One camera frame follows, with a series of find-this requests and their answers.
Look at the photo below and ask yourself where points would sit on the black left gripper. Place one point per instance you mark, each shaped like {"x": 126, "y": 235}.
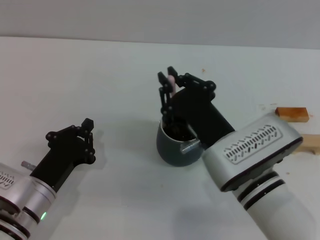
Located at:
{"x": 60, "y": 157}

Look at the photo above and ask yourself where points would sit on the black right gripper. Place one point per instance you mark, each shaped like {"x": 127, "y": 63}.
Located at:
{"x": 200, "y": 117}

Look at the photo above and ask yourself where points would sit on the silver metal connector plug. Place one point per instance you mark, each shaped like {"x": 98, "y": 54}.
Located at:
{"x": 27, "y": 165}

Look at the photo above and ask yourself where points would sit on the dark grey ceramic cup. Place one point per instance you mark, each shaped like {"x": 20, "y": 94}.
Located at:
{"x": 170, "y": 150}

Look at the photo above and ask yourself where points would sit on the stained wooden block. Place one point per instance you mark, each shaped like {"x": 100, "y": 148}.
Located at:
{"x": 291, "y": 114}

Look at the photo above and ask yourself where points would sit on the dark coffee liquid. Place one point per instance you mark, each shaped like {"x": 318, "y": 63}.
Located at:
{"x": 180, "y": 131}

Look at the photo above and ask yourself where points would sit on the plain wooden block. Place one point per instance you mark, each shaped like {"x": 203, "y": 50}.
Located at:
{"x": 311, "y": 145}

